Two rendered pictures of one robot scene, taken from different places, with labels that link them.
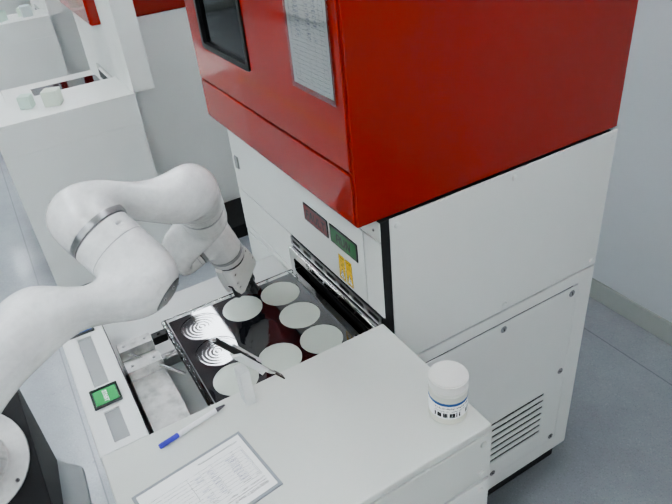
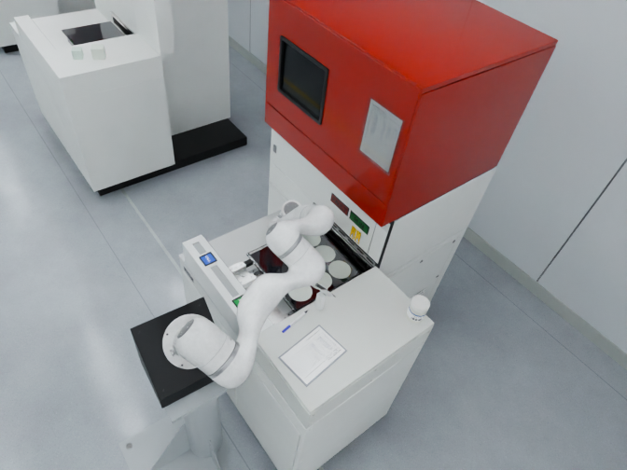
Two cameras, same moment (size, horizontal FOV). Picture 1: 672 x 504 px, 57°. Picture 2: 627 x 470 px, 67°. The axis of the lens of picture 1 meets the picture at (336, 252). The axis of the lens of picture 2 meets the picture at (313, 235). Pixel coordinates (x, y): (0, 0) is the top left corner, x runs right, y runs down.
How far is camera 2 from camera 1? 0.89 m
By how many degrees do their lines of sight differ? 18
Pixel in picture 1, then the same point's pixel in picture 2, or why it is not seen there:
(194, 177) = (330, 216)
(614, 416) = (452, 293)
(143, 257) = (316, 261)
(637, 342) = (465, 249)
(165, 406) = not seen: hidden behind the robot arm
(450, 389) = (423, 310)
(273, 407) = (332, 311)
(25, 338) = (273, 301)
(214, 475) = (314, 346)
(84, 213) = (291, 240)
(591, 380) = not seen: hidden behind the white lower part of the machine
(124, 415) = not seen: hidden behind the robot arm
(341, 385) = (362, 300)
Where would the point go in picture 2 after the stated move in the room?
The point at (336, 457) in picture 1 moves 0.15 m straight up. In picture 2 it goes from (369, 338) to (376, 316)
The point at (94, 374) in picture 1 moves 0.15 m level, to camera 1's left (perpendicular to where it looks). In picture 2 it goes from (229, 289) to (189, 292)
